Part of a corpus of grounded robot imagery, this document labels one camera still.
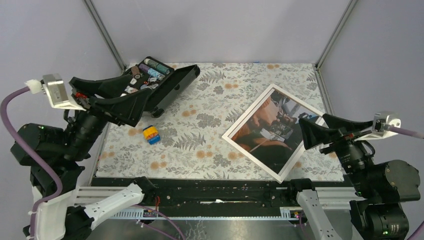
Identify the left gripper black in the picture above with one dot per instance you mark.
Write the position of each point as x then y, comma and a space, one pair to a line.
128, 108

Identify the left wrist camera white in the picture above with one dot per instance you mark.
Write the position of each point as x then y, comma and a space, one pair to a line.
53, 86

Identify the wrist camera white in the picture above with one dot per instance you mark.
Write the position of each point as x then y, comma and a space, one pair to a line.
53, 86
380, 126

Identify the yellow blue toy car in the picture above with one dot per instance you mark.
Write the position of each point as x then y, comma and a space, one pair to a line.
151, 134

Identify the wooden picture frame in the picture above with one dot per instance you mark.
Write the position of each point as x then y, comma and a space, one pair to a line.
251, 112

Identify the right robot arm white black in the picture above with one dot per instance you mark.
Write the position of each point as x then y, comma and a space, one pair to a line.
383, 187

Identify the light blue thread spool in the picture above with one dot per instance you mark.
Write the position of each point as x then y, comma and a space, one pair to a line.
158, 75

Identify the purple thread spool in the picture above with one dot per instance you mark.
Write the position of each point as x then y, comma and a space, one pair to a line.
146, 69

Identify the grey slotted cable duct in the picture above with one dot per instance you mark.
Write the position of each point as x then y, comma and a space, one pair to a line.
137, 213

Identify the aluminium corner post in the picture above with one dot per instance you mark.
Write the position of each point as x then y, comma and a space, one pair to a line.
93, 12
335, 34

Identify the teal thread spool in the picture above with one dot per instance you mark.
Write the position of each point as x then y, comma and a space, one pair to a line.
157, 66

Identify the floral patterned table mat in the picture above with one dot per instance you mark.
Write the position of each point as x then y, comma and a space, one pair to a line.
191, 128

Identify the brown thread spool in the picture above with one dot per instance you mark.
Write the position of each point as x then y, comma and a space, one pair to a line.
135, 72

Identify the left aluminium corner post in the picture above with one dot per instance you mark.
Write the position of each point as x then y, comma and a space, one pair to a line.
93, 12

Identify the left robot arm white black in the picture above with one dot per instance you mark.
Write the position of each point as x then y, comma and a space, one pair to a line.
53, 153

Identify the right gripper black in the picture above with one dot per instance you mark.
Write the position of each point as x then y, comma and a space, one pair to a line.
313, 133

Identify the black sewing kit case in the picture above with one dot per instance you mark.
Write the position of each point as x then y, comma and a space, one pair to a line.
165, 91

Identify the photo print white back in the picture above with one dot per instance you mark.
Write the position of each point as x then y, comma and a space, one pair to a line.
271, 132

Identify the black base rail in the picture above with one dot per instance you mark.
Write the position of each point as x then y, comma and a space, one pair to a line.
223, 198

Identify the right aluminium corner post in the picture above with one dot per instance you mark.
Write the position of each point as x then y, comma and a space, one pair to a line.
335, 34

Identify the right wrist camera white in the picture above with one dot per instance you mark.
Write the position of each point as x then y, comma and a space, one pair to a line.
380, 126

